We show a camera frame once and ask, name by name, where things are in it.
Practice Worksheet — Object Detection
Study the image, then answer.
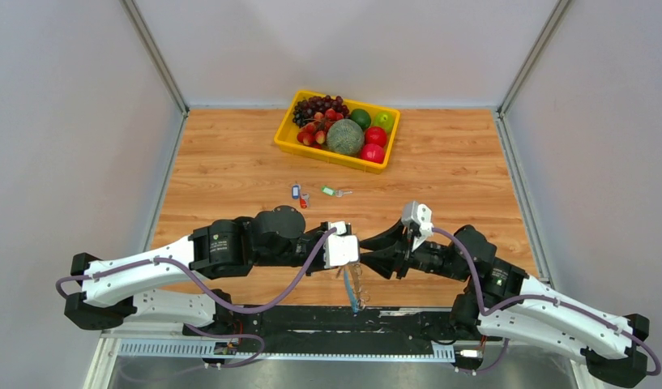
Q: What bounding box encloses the yellow plastic tray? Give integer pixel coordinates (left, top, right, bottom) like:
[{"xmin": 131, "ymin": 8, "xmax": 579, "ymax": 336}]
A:
[{"xmin": 274, "ymin": 90, "xmax": 401, "ymax": 173}]

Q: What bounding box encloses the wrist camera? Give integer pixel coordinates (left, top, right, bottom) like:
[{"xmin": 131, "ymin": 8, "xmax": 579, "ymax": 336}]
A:
[
  {"xmin": 400, "ymin": 200, "xmax": 434, "ymax": 251},
  {"xmin": 323, "ymin": 221, "xmax": 360, "ymax": 268}
]

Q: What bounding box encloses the red apple front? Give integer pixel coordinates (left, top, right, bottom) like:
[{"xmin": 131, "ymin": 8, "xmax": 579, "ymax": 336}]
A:
[{"xmin": 360, "ymin": 143, "xmax": 386, "ymax": 164}]

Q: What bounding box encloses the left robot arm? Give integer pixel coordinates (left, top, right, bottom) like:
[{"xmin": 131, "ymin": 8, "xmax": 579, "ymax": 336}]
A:
[{"xmin": 56, "ymin": 205, "xmax": 347, "ymax": 336}]

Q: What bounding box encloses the dark green lime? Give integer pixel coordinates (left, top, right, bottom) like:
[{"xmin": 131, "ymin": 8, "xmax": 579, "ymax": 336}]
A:
[{"xmin": 348, "ymin": 109, "xmax": 372, "ymax": 130}]

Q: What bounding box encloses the green netted melon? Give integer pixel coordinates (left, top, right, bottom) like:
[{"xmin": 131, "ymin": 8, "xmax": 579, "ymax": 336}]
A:
[{"xmin": 326, "ymin": 119, "xmax": 365, "ymax": 156}]

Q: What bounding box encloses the red apple rear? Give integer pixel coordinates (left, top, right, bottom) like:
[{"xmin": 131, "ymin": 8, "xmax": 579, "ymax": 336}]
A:
[{"xmin": 364, "ymin": 126, "xmax": 388, "ymax": 147}]

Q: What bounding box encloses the red apple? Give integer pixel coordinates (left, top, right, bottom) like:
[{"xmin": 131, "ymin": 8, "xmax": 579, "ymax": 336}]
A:
[
  {"xmin": 360, "ymin": 143, "xmax": 386, "ymax": 164},
  {"xmin": 364, "ymin": 126, "xmax": 388, "ymax": 147}
]

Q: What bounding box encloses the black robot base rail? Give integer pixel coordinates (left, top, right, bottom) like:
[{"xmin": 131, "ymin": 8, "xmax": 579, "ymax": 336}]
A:
[{"xmin": 182, "ymin": 287, "xmax": 490, "ymax": 371}]

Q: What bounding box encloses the white slotted cable duct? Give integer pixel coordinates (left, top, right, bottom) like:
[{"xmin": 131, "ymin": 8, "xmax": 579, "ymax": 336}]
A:
[{"xmin": 117, "ymin": 338, "xmax": 456, "ymax": 363}]

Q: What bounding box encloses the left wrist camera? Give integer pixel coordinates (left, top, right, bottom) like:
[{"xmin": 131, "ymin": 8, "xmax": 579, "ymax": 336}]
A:
[{"xmin": 323, "ymin": 221, "xmax": 360, "ymax": 268}]

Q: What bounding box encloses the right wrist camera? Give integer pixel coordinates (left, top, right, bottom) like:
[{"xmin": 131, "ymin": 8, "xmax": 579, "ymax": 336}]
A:
[{"xmin": 400, "ymin": 200, "xmax": 434, "ymax": 251}]

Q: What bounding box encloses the key with green tag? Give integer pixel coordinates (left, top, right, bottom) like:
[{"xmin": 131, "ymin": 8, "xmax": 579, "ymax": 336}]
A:
[{"xmin": 322, "ymin": 186, "xmax": 352, "ymax": 198}]

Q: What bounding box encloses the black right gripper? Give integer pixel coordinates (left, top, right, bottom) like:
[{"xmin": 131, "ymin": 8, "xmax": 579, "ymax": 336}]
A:
[{"xmin": 357, "ymin": 219, "xmax": 468, "ymax": 283}]

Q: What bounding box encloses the dark purple grape bunch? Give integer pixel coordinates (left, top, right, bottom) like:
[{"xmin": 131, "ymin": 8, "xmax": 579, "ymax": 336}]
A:
[{"xmin": 292, "ymin": 95, "xmax": 350, "ymax": 127}]

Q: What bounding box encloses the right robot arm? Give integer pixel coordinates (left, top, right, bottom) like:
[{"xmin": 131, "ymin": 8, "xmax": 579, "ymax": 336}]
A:
[{"xmin": 360, "ymin": 222, "xmax": 651, "ymax": 388}]

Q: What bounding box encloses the red cherry cluster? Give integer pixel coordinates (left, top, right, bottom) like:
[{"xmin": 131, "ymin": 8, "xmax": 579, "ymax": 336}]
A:
[{"xmin": 295, "ymin": 109, "xmax": 344, "ymax": 149}]

